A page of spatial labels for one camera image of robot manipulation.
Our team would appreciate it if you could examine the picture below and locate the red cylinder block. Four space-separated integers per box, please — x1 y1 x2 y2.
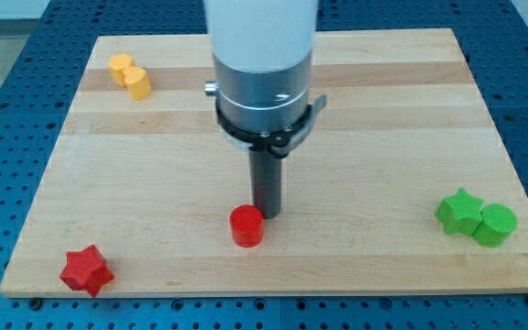
229 204 264 248

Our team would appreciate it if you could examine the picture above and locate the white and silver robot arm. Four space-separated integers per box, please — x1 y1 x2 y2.
203 0 318 133

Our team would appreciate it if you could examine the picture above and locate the green star block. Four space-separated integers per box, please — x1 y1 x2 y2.
434 187 484 236

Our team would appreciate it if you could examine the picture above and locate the black clamp ring with lever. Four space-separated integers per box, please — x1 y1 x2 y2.
214 94 328 160

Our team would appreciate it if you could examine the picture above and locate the yellow cylinder block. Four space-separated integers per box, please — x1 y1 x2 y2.
124 66 152 101

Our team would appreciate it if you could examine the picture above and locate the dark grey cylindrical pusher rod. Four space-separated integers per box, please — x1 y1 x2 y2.
248 151 282 219

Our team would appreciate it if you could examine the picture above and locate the red star block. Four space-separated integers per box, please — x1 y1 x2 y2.
59 245 115 298

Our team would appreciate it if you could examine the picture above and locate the wooden board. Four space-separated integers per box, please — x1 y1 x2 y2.
0 28 528 298

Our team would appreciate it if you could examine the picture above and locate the green cylinder block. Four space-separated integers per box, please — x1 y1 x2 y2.
472 203 518 248

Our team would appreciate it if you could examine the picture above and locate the yellow hexagon block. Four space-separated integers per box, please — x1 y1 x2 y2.
107 53 135 87

